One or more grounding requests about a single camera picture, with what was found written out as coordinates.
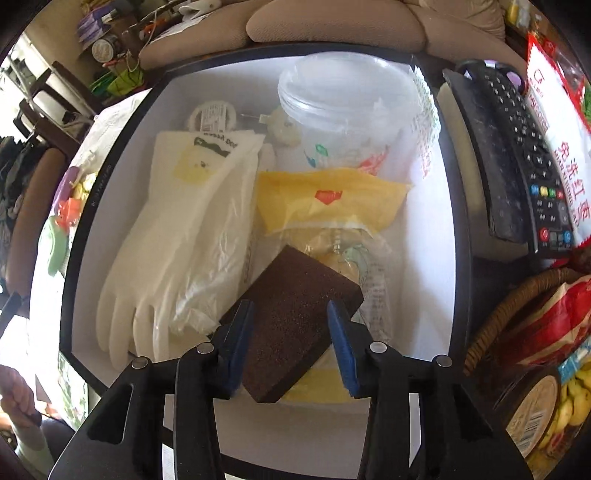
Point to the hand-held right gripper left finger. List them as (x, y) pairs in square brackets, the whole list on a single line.
[(241, 341)]

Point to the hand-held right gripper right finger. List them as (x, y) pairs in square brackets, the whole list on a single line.
[(344, 355)]

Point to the brown sponge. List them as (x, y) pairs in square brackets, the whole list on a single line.
[(291, 332)]

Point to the black storage box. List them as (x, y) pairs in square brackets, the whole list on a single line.
[(429, 286)]

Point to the white rubber gloves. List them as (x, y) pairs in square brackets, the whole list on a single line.
[(175, 230)]

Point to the person's left forearm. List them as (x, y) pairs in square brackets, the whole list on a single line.
[(30, 450)]

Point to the person's left hand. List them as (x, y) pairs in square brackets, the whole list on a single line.
[(16, 392)]

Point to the pale yellow sponge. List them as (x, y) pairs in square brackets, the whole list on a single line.
[(318, 384)]

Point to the yellow topped clear bag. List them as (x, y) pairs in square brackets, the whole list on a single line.
[(323, 203)]

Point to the wicker basket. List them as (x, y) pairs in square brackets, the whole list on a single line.
[(503, 318)]

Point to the round jar with brown label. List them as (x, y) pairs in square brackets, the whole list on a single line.
[(526, 408)]

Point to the orange candy wrappers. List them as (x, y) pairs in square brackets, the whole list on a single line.
[(69, 214)]

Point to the cream plastic item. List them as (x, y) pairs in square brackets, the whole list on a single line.
[(281, 131)]

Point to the white round labelled item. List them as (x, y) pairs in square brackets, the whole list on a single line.
[(212, 115)]

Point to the clear plastic tub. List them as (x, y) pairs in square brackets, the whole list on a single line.
[(351, 106)]

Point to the dark wooden chair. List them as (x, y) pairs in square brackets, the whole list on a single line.
[(27, 184)]

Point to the black remote control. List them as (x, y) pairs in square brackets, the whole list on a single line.
[(526, 152)]

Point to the pile of dark clothes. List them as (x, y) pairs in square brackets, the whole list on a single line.
[(9, 184)]

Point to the green bag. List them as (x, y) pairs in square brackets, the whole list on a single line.
[(122, 81)]

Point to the white and red snack bag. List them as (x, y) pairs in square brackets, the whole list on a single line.
[(558, 115)]

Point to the round silver clock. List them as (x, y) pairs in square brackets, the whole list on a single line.
[(102, 48)]

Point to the brown sofa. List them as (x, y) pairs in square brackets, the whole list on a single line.
[(323, 23)]

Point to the white plastic bag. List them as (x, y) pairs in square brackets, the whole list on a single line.
[(198, 7)]

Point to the purple boxes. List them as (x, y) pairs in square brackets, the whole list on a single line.
[(90, 21)]

